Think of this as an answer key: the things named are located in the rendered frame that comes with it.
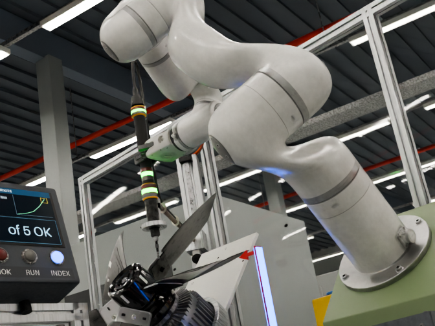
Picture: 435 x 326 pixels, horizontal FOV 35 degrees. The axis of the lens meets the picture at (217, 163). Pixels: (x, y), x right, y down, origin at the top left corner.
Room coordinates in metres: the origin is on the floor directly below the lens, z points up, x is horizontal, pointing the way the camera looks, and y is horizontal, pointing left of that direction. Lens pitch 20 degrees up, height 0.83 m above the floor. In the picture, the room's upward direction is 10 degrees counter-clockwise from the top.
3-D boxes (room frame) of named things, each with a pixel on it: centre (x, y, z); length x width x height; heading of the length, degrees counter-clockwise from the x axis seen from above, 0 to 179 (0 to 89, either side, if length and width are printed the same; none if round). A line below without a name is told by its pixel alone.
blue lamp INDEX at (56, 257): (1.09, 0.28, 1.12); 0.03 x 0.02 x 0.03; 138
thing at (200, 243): (2.46, 0.13, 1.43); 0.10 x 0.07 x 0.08; 173
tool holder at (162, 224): (1.85, 0.20, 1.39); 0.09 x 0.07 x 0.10; 173
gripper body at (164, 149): (1.76, 0.12, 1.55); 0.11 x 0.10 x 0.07; 48
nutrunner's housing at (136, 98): (1.84, 0.20, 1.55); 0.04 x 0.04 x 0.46
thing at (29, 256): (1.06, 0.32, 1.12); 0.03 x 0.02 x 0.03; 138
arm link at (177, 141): (1.72, 0.07, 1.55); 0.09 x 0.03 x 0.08; 138
